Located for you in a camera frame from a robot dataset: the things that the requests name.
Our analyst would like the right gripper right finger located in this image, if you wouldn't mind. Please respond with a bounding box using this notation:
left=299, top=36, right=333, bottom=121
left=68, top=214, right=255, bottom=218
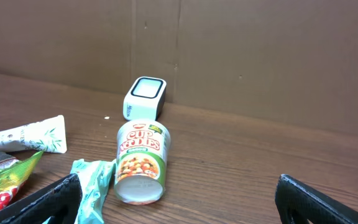
left=275, top=174, right=358, bottom=224

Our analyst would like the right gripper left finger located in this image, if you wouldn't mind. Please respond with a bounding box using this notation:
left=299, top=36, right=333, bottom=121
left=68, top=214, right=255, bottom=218
left=0, top=174, right=82, bottom=224

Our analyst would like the teal white pouch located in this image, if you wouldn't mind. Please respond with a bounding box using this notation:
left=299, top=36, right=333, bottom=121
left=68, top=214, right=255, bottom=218
left=70, top=159, right=116, bottom=224

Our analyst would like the green snack packet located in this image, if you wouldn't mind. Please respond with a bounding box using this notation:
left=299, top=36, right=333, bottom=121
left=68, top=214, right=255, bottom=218
left=0, top=151, right=43, bottom=211

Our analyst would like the white tube gold cap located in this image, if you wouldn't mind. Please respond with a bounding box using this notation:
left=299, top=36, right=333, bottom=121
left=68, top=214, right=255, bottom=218
left=0, top=115, right=67, bottom=154

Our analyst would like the cup noodles container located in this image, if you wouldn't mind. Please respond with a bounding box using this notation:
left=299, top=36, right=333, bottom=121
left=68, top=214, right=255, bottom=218
left=114, top=119, right=171, bottom=205

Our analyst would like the white barcode scanner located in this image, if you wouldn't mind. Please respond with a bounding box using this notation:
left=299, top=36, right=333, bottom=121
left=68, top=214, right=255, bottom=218
left=123, top=77, right=167, bottom=121

